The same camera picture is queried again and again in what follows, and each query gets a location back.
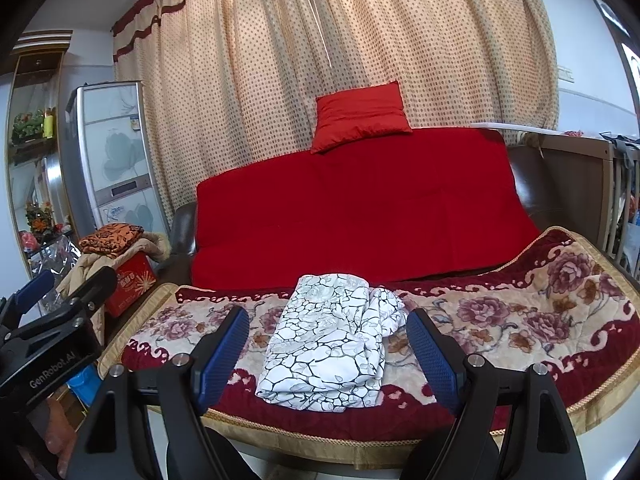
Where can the green ornament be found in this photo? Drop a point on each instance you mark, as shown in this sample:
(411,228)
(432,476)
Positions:
(27,125)

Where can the orange black patterned cloth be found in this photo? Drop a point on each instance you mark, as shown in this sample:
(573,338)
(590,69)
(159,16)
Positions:
(110,237)

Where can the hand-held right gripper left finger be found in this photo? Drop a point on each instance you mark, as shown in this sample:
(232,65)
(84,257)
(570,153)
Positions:
(222,360)

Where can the wall socket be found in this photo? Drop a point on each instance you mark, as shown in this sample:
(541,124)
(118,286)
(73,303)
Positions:
(566,74)

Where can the yellow bottle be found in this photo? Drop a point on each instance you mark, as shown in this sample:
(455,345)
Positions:
(49,122)

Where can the dark brown leather sofa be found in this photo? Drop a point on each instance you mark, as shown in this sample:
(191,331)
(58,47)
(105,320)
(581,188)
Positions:
(182,230)

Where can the red gift box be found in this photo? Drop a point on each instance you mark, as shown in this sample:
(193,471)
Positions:
(132,280)

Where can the beige padded jacket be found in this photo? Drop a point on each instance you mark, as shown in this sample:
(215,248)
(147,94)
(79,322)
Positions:
(150,250)

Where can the red cushion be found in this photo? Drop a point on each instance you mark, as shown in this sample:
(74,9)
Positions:
(360,115)

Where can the wooden crib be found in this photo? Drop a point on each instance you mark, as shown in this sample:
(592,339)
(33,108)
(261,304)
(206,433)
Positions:
(575,175)

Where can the beige dotted curtain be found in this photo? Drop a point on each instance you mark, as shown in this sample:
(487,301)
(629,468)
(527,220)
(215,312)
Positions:
(300,60)

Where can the person's left hand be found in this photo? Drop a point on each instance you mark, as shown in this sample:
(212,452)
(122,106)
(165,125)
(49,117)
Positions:
(56,435)

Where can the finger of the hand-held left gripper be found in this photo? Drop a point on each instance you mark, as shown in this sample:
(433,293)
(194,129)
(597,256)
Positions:
(32,287)
(95,285)

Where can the red sofa cover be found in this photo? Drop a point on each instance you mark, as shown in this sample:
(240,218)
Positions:
(350,210)

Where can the artificial flower arrangement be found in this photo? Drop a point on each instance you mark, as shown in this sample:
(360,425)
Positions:
(40,217)

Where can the grey cloth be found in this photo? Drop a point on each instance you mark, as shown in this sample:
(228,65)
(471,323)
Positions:
(622,145)

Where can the white crackle print coat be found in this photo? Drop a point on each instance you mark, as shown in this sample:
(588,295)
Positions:
(320,340)

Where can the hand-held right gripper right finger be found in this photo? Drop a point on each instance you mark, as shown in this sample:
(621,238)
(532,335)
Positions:
(435,360)

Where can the clear plastic wrap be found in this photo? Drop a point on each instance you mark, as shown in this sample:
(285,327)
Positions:
(50,255)

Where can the floral plush blanket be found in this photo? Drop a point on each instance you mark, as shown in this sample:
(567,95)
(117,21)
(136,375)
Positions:
(500,320)

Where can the wooden display cabinet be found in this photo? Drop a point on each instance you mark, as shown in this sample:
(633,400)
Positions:
(37,65)

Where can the silver refrigerator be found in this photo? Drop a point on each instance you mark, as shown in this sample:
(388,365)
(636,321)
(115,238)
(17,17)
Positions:
(115,150)

